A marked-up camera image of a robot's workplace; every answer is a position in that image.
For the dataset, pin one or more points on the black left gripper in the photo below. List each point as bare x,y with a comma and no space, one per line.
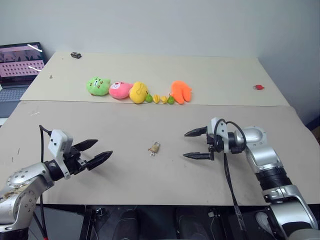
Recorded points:
73,162

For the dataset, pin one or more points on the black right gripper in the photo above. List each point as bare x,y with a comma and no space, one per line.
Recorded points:
215,145

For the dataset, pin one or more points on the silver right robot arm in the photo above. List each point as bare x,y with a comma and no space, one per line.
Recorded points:
265,155

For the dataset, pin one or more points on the brass padlock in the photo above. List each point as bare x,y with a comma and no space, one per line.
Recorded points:
155,147

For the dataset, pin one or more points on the small green fruit charm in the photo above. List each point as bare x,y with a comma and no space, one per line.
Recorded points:
149,98
171,100

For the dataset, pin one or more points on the orange plush toy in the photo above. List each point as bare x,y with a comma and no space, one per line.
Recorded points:
181,91

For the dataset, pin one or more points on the small yellow fruit charm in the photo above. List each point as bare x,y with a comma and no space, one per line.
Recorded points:
156,99
164,100

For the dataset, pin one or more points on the green plush toy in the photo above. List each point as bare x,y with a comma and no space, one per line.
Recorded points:
97,86

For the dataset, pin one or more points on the pink plush toy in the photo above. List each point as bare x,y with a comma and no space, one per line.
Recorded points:
120,90

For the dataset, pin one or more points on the yellow plush toy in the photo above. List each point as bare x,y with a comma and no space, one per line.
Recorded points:
138,93

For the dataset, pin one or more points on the small red object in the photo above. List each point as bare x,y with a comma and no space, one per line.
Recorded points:
259,87

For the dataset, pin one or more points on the small black box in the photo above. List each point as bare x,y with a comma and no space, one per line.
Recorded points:
76,55

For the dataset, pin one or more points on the open laptop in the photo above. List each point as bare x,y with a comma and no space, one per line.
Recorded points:
17,62

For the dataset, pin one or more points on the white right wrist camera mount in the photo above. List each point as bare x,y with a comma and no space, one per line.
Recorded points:
222,130

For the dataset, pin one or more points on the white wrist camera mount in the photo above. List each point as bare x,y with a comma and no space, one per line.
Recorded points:
222,130
58,143

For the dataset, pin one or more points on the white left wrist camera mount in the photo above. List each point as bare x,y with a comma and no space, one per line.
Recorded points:
58,143

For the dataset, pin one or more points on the black table frame bar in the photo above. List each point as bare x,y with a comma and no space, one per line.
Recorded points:
86,222

